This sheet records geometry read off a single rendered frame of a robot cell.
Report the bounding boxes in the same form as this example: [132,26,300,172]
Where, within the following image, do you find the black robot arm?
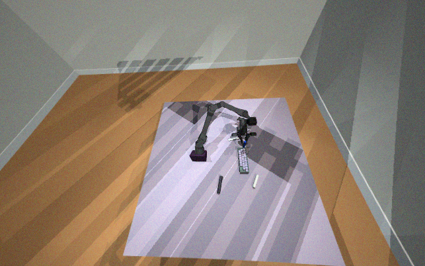
[195,101,257,155]

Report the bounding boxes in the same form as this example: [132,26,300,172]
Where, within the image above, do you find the grey keyboard with white letter keys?
[237,147,249,173]

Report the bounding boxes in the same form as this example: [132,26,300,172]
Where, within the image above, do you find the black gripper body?
[231,126,256,137]

